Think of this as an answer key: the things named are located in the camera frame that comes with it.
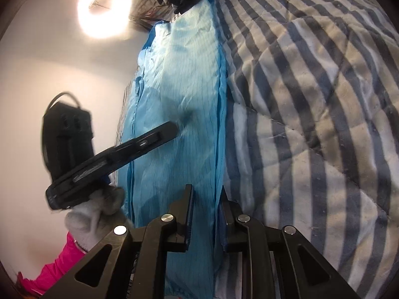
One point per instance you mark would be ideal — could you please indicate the bed with striped sheet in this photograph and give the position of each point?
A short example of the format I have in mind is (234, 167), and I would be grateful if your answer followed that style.
(311, 130)

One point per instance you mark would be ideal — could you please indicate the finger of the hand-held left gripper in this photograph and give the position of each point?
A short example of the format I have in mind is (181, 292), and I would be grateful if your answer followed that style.
(146, 141)

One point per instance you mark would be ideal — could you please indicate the person's left hand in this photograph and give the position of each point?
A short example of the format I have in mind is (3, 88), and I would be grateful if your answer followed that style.
(87, 221)

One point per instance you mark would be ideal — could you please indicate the light blue work coat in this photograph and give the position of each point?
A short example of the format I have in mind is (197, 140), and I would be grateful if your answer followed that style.
(187, 84)

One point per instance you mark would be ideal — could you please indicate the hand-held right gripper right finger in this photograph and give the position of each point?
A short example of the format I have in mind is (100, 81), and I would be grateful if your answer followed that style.
(227, 224)

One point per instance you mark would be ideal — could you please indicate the black tripod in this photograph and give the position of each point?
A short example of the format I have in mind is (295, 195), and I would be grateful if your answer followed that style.
(143, 21)

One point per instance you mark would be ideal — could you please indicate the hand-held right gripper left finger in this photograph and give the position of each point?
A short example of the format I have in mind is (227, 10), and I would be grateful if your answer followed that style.
(189, 224)

